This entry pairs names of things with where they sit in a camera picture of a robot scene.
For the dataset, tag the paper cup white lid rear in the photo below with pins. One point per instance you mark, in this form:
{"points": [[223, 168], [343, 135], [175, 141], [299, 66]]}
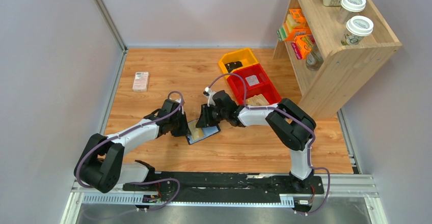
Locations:
{"points": [[349, 8]]}

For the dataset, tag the grey card in bin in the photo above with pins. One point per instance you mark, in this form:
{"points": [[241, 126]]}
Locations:
{"points": [[252, 80]]}

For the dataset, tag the paper cup white lid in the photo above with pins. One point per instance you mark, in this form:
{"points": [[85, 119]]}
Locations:
{"points": [[357, 28], [349, 8]]}

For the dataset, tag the aluminium rail frame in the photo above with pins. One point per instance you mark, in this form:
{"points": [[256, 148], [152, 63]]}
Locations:
{"points": [[349, 198]]}

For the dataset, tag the navy blue card holder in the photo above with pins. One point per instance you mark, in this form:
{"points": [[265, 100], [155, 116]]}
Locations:
{"points": [[208, 132]]}

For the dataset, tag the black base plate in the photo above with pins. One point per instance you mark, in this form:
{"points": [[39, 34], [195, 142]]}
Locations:
{"points": [[226, 188]]}

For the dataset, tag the orange snack box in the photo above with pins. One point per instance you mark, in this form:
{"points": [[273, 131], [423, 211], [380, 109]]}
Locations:
{"points": [[302, 45]]}

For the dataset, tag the yellow plastic bin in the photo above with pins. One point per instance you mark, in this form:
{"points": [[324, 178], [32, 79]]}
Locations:
{"points": [[244, 55]]}

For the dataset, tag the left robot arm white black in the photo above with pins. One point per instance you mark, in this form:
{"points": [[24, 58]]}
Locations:
{"points": [[101, 165]]}

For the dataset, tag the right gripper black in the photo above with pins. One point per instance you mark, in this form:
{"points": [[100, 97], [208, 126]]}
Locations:
{"points": [[209, 115]]}

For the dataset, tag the white red small box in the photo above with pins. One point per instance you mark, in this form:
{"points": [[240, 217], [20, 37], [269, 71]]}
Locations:
{"points": [[141, 81]]}

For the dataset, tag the wooden shelf unit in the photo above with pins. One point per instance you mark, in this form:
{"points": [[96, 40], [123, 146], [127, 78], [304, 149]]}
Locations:
{"points": [[345, 69]]}

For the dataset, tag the gold credit cards in bin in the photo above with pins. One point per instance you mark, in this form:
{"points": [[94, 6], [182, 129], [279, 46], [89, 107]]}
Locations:
{"points": [[257, 100]]}

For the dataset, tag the red plastic bin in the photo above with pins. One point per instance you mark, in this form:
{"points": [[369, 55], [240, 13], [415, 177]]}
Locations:
{"points": [[248, 71], [270, 94]]}

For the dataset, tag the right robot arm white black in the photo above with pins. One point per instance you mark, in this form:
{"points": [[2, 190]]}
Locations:
{"points": [[294, 127]]}

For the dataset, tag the paper cup white lid front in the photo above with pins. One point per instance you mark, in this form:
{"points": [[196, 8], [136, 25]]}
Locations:
{"points": [[357, 28]]}

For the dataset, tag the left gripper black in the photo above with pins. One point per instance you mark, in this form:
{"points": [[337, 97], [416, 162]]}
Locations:
{"points": [[180, 125]]}

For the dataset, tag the black item in yellow bin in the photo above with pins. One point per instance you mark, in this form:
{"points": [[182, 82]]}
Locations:
{"points": [[233, 65]]}

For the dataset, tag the glass bottle on shelf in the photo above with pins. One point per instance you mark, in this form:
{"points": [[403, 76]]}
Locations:
{"points": [[314, 59]]}

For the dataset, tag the red plastic bin middle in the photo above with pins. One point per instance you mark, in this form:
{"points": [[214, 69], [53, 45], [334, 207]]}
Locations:
{"points": [[248, 71]]}

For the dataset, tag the red plastic bin front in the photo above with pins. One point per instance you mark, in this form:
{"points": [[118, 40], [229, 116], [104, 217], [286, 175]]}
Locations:
{"points": [[270, 94]]}

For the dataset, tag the green orange boxes on shelf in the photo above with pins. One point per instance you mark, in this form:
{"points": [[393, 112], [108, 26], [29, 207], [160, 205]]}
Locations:
{"points": [[295, 25]]}

